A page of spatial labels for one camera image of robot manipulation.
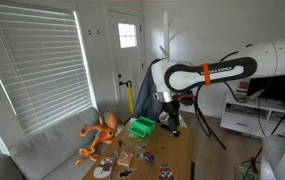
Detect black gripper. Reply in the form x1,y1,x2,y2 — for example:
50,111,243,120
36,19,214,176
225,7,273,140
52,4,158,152
161,99,182,134

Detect green plastic box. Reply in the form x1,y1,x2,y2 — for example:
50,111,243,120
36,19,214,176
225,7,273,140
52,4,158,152
128,115,157,139

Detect orange octopus plush toy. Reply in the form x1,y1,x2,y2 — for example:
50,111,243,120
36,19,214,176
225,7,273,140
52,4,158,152
74,110,120,166

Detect small grey sticker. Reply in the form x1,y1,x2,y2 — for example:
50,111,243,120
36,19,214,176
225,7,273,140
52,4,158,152
135,143,148,151

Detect nutcracker shaped sticker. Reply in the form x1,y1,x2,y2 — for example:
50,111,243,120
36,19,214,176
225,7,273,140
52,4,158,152
157,163,175,180

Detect small brown picture card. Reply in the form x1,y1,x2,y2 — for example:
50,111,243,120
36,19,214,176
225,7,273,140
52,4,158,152
117,150,135,168

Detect black and white sticker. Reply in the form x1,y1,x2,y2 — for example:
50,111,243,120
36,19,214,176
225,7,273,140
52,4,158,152
118,168,135,179

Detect grey metal spoon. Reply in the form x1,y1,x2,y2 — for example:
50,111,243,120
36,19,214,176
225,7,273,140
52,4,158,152
109,150,120,177

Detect white tv shelf unit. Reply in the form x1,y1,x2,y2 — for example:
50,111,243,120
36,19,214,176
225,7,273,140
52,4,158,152
220,90,285,139

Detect white door with window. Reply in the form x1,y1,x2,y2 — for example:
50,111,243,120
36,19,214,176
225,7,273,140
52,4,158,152
107,9,146,124

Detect snowman shaped sticker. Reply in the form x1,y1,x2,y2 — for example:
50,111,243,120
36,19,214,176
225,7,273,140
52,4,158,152
92,155,116,180

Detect green circuit board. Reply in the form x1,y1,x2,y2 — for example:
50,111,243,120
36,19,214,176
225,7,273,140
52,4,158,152
237,164,262,180

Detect white coat rack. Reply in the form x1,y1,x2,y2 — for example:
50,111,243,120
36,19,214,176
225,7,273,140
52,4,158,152
158,11,181,61

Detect black television screen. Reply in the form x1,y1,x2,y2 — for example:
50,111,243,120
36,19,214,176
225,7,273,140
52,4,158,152
246,75,285,106

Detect grey fabric sofa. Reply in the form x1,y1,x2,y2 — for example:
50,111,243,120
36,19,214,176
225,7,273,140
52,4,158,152
0,106,125,180

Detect white window blinds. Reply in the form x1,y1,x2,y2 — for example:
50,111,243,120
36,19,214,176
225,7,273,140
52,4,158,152
0,2,94,158

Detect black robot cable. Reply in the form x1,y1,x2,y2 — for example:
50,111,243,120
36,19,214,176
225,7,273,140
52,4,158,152
193,50,276,151

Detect yellow handled black stick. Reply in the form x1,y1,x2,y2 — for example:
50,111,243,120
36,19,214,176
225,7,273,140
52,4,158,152
119,80,136,117

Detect orange strap on arm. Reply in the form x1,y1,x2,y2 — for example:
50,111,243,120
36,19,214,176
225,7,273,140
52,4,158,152
200,62,212,87

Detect black power cable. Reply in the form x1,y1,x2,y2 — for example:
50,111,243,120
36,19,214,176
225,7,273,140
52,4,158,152
241,105,285,180

